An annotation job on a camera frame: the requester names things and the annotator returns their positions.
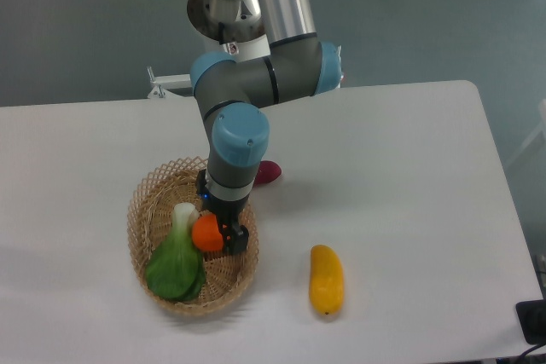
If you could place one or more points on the yellow mango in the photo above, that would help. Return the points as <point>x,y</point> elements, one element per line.
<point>326,285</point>

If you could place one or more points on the purple sweet potato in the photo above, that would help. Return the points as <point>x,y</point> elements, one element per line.
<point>268,171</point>

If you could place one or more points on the green bok choy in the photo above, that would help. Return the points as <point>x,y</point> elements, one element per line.
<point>176,270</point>

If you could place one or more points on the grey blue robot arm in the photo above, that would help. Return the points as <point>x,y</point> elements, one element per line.
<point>264,52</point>

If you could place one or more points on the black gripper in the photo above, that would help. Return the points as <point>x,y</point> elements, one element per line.
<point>235,235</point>

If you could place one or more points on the black device at edge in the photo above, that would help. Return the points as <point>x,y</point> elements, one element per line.
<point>531,315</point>

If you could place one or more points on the woven wicker basket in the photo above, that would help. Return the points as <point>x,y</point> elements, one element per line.
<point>149,222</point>

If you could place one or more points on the orange fruit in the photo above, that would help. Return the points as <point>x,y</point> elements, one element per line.
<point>205,234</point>

